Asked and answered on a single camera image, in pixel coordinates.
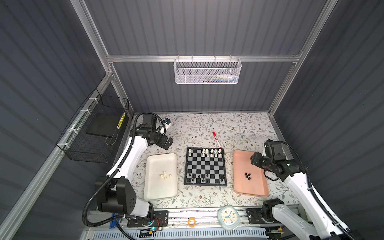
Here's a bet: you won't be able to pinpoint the black chess pieces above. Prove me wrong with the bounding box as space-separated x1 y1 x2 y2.
184 173 227 186
245 173 252 181

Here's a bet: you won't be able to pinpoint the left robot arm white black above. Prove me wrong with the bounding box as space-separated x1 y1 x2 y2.
82 112 173 228

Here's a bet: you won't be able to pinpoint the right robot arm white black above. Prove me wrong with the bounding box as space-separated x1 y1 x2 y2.
250 140 363 240

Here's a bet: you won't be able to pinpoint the white chess pieces in tray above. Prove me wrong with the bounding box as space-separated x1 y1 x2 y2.
160 171 172 180

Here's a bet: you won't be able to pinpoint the black chess pieces on board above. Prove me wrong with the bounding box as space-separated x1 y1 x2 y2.
184 173 227 186

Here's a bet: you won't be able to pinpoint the white chess pieces on board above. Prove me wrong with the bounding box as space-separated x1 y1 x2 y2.
200 148 224 158

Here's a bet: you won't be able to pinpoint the black white chess board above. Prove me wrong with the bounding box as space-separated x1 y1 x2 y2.
184 148 227 187

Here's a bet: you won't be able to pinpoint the pink plastic tray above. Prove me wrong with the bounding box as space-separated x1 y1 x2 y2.
233 150 269 197

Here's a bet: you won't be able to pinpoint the white plastic tray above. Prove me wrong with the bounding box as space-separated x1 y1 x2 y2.
144 153 178 202

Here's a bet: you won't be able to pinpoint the red white marker pen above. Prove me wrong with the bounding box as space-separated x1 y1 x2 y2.
213 132 222 149

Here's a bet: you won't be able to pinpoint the yellow brush in basket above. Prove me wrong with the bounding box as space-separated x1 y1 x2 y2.
117 112 126 130

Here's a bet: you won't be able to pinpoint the mint green alarm clock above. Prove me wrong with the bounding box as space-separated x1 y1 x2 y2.
217 206 241 231

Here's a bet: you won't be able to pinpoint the blue clamp tool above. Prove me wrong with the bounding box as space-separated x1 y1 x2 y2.
109 213 120 229

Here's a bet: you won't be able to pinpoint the black wire basket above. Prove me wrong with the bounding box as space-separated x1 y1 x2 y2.
57 90 132 164

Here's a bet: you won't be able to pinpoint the white wire basket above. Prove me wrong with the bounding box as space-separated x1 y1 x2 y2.
173 58 242 85

